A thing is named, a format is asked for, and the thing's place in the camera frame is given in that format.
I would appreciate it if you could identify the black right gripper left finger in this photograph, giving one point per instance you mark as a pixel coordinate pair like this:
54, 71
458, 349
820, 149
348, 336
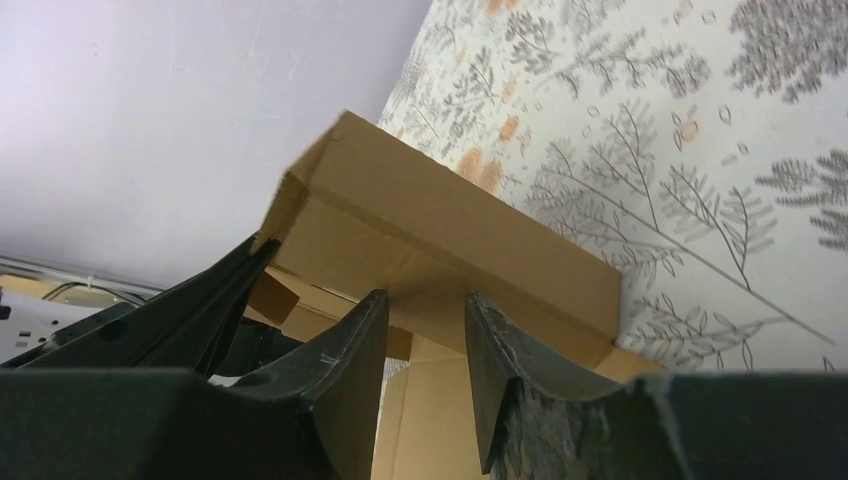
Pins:
314, 411

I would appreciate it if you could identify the brown cardboard box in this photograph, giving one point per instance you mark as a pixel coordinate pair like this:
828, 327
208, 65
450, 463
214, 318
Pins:
361, 210

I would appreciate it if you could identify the floral patterned table mat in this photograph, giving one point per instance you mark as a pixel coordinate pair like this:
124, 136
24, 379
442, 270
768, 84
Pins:
699, 147

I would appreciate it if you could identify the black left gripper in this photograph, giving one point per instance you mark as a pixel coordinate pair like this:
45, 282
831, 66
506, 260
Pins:
196, 325

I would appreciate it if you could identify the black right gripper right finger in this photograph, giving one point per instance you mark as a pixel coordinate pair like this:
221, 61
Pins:
526, 400

